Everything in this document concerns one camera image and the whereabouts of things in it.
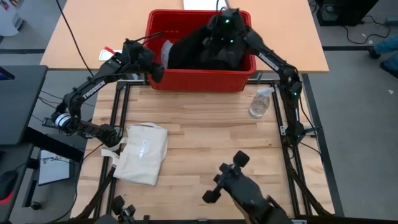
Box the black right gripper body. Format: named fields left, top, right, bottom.
left=210, top=9, right=248, bottom=47

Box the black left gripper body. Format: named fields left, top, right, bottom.
left=123, top=39, right=156, bottom=74

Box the black t-shirt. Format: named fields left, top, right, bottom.
left=167, top=26, right=246, bottom=71

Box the red plastic laundry bin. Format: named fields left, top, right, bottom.
left=144, top=9, right=257, bottom=93

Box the light grey garment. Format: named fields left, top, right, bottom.
left=160, top=40, right=174, bottom=69

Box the white rectangular pad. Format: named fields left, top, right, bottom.
left=98, top=49, right=124, bottom=62

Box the white paper sheet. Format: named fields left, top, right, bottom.
left=182, top=0, right=229, bottom=11

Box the light wooden desk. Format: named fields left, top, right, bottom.
left=40, top=0, right=330, bottom=74

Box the cream canvas tote bag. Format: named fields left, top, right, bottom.
left=101, top=122, right=169, bottom=187

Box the clear plastic spray bottle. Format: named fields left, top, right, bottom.
left=248, top=86, right=275, bottom=119

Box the black computer tower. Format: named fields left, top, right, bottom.
left=315, top=0, right=379, bottom=27

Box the black support beam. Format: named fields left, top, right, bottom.
left=24, top=126, right=85, bottom=163

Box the dark grey flat panel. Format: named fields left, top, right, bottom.
left=0, top=64, right=49, bottom=146

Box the white rounded object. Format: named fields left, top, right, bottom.
left=0, top=0, right=25, bottom=37

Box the white printed booklet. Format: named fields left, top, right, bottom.
left=37, top=149, right=76, bottom=187

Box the person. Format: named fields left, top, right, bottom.
left=368, top=33, right=398, bottom=78

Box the black computer mouse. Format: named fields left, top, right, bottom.
left=0, top=170, right=19, bottom=202

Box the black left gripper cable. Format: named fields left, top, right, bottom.
left=133, top=30, right=164, bottom=44

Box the black aluminium table frame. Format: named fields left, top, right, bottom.
left=74, top=79, right=335, bottom=224

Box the long black desk cable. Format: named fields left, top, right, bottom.
left=55, top=0, right=95, bottom=77

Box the black floor cable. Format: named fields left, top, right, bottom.
left=340, top=15, right=392, bottom=45

